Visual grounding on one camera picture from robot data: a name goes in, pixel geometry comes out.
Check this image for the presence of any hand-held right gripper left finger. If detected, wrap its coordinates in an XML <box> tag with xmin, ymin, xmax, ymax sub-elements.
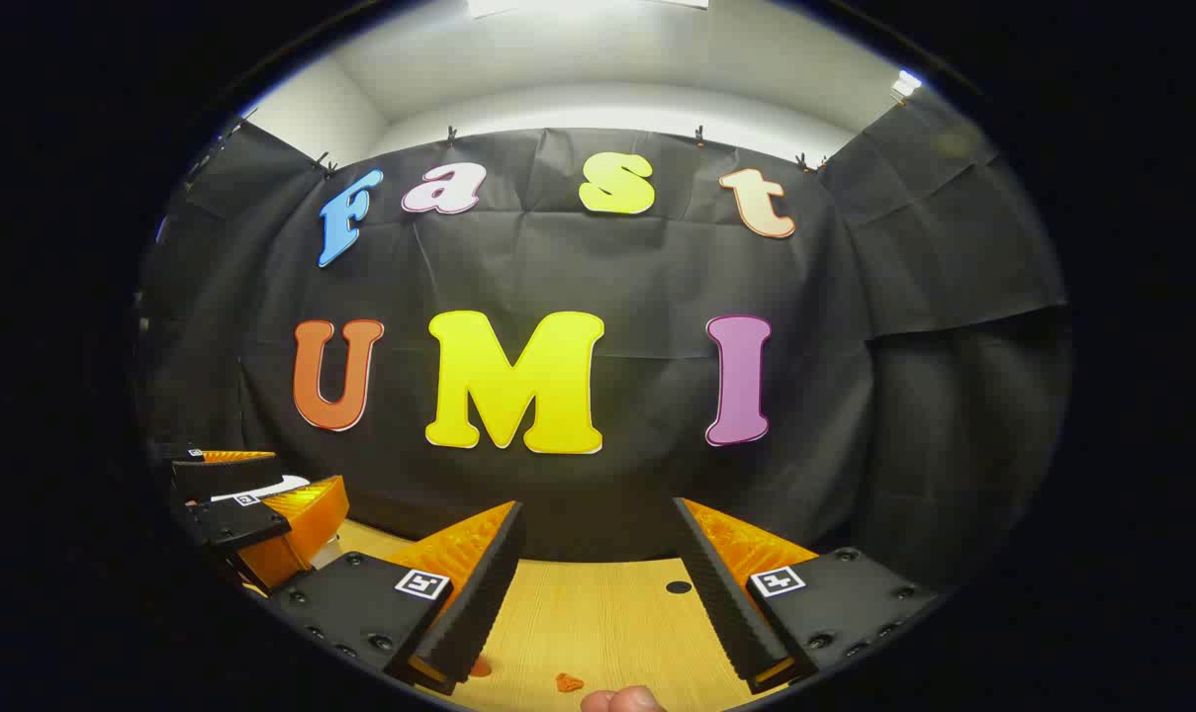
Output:
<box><xmin>266</xmin><ymin>499</ymin><xmax>526</xmax><ymax>696</ymax></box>

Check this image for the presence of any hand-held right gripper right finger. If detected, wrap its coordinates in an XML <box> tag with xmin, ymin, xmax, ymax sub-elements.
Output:
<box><xmin>672</xmin><ymin>496</ymin><xmax>945</xmax><ymax>695</ymax></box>

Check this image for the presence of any wooden desktop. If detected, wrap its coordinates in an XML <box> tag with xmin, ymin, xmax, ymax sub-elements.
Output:
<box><xmin>246</xmin><ymin>519</ymin><xmax>791</xmax><ymax>712</ymax></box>

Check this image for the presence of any black backdrop cloth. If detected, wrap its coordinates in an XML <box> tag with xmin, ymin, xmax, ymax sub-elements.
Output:
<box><xmin>138</xmin><ymin>94</ymin><xmax>1073</xmax><ymax>594</ymax></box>

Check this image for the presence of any white ceiling light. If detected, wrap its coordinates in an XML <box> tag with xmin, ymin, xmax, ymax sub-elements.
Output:
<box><xmin>467</xmin><ymin>0</ymin><xmax>709</xmax><ymax>19</ymax></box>

